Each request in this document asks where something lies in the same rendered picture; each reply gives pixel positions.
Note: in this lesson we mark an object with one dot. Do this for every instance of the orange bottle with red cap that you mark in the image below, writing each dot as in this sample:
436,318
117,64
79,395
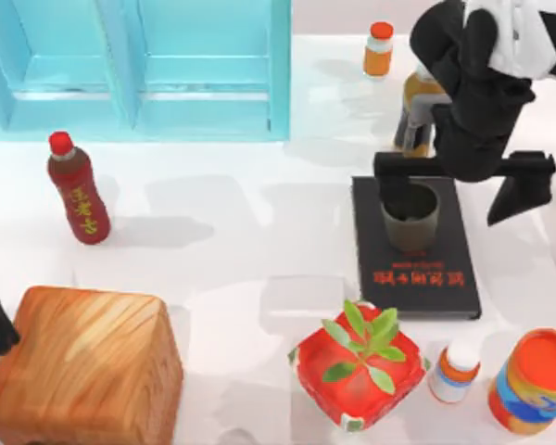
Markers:
377,58

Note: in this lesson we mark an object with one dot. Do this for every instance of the wooden block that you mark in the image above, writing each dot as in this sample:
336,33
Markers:
83,361

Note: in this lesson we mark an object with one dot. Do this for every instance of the light blue rack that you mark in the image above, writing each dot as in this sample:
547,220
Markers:
204,51

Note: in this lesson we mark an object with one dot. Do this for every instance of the tall amber bottle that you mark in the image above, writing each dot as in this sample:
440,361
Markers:
419,111

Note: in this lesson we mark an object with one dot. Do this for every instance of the grey-green cup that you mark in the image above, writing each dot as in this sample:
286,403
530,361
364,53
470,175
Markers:
410,234

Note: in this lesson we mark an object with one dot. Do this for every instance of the orange can blue yellow label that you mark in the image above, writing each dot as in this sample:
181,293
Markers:
533,389

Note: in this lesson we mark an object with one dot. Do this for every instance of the black book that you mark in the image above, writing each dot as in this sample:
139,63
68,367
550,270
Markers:
426,287

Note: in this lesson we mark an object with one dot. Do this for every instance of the red pot with green plant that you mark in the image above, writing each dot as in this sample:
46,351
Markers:
352,380

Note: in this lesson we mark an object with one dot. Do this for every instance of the small white bottle orange label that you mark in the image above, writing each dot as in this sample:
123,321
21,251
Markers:
449,375

